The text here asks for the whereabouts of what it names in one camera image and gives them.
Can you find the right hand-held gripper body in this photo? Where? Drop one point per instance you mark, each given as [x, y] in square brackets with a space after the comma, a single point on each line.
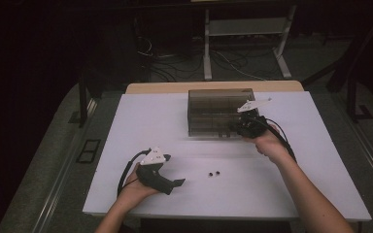
[252, 127]

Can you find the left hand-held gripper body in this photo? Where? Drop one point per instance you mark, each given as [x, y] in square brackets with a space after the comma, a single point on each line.
[152, 178]

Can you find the smoky transparent drawer box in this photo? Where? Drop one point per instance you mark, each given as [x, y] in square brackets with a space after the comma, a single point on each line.
[213, 110]

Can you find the person's left hand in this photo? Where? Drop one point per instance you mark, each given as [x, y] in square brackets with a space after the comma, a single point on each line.
[132, 192]

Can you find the person's right hand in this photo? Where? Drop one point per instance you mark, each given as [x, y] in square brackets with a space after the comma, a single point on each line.
[270, 145]

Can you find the white table board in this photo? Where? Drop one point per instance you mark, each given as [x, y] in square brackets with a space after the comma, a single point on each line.
[223, 200]

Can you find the wooden table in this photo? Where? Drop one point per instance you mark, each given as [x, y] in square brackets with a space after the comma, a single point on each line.
[162, 87]

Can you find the white metal stand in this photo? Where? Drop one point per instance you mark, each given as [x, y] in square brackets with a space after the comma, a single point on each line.
[246, 26]

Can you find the black metal stand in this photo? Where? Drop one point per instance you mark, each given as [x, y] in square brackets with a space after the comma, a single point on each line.
[351, 81]
[83, 100]

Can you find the metal floor rail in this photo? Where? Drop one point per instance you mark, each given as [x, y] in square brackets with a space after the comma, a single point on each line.
[372, 155]
[61, 181]

